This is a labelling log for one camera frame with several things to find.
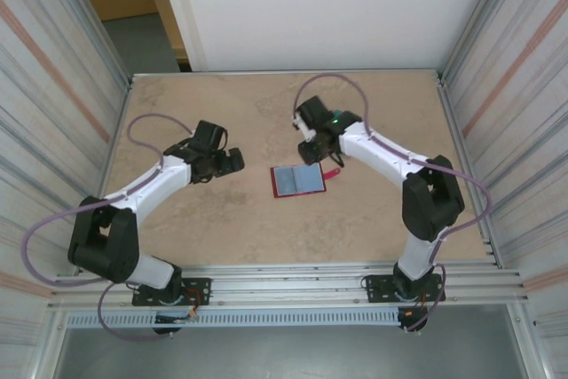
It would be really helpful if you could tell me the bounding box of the grey slotted cable duct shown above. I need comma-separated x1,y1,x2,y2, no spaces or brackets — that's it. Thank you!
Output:
66,310,403,329

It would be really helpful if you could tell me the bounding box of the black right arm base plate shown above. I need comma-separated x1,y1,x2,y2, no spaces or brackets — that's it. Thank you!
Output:
361,272,446,304

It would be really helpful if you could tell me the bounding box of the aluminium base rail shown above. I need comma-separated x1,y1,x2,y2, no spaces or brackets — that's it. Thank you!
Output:
47,263,532,312

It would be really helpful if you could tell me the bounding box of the red card holder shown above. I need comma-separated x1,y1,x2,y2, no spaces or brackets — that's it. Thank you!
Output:
269,162,343,199

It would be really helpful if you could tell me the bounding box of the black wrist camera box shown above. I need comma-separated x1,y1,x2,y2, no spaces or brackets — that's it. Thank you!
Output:
191,119,230,152
291,94,333,139

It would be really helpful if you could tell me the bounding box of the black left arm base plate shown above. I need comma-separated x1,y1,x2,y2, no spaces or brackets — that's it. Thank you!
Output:
131,276,213,308

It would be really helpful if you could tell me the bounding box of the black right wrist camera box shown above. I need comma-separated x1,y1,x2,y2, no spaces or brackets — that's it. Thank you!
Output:
291,94,333,139

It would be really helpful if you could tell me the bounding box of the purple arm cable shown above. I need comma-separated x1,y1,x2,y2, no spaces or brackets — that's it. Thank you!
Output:
21,113,199,341
293,72,493,334

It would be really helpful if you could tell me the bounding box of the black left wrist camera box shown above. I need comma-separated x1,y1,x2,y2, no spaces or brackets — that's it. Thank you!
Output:
191,119,230,152

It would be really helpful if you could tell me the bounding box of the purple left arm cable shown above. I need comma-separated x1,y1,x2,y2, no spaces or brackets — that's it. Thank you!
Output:
21,113,199,341

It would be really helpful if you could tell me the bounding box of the white door frame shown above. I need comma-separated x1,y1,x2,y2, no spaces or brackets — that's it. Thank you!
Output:
154,0,209,73

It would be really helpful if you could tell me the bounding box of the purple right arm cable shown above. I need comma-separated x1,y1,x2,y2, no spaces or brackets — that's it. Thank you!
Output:
293,72,493,334

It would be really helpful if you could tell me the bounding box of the small circuit board with wires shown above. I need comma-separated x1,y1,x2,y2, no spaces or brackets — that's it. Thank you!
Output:
154,307,200,325

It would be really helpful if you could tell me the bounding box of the corrugated metal side panel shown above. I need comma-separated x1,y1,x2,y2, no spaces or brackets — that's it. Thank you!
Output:
0,0,134,353
437,0,568,353

